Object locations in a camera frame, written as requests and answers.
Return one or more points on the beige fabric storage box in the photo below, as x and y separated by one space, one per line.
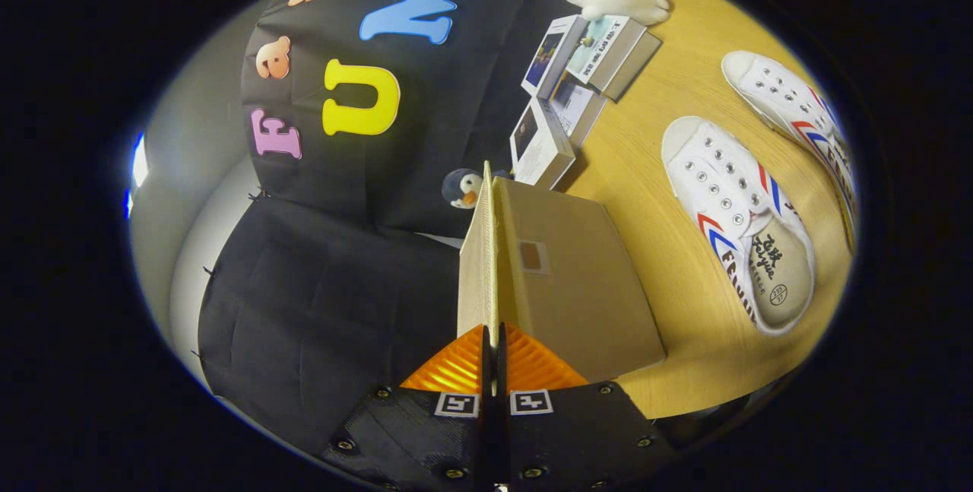
578 294

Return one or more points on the book with pale blue cover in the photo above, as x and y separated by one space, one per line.
608 47

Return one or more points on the book with dark blue picture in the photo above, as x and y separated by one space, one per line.
551 58

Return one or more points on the white striped canvas shoe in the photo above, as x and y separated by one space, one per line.
775 93
714 180

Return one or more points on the plain white book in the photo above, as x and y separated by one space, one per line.
578 108

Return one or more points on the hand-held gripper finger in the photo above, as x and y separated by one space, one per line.
502 382
486 382

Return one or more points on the white book with portrait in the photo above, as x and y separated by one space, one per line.
543 150

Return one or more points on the grey penguin plush toy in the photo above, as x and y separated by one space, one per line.
460 188

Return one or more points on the large bright ceiling light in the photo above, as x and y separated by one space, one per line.
139 165

